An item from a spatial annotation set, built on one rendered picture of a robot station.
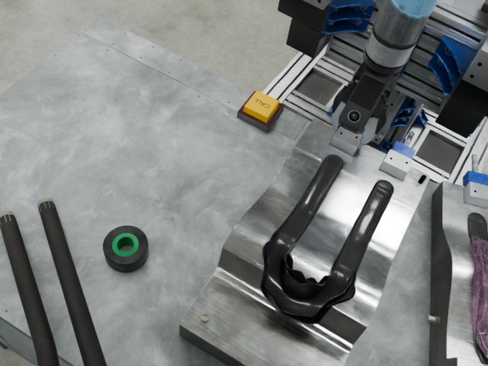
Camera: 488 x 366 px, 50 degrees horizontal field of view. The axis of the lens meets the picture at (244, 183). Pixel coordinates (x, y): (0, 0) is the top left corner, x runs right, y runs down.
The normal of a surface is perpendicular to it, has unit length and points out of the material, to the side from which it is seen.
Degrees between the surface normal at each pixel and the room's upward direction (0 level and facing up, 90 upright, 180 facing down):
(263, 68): 0
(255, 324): 0
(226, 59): 0
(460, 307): 16
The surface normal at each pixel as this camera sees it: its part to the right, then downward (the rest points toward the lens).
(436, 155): 0.11, -0.55
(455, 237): 0.18, -0.84
